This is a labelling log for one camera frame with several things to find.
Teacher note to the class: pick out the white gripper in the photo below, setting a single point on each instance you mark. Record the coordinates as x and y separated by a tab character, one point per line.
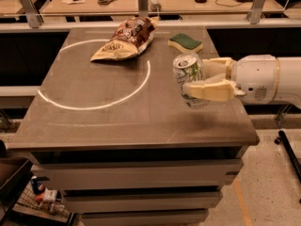
255	78

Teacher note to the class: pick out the green white 7up can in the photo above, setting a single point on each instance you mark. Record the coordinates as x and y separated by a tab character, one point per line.
188	67

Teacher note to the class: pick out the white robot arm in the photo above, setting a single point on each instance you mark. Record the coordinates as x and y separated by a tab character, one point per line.
288	88

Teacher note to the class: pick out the green yellow sponge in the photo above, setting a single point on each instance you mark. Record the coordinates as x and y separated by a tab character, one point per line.
184	43

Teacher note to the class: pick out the brown chip bag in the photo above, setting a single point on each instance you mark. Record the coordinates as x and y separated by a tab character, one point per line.
130	39

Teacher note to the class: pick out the white power strip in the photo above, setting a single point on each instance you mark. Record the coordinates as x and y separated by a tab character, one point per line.
154	5

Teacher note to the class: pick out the black pole on floor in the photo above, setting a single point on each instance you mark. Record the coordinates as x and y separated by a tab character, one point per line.
282	138

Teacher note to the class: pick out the grey drawer cabinet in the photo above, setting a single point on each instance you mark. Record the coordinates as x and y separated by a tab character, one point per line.
168	190

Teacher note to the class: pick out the black handled scissors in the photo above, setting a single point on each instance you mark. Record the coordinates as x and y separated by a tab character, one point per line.
105	2

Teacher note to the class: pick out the wire basket with bottles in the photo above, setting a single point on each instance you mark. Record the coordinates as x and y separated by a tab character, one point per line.
37	200

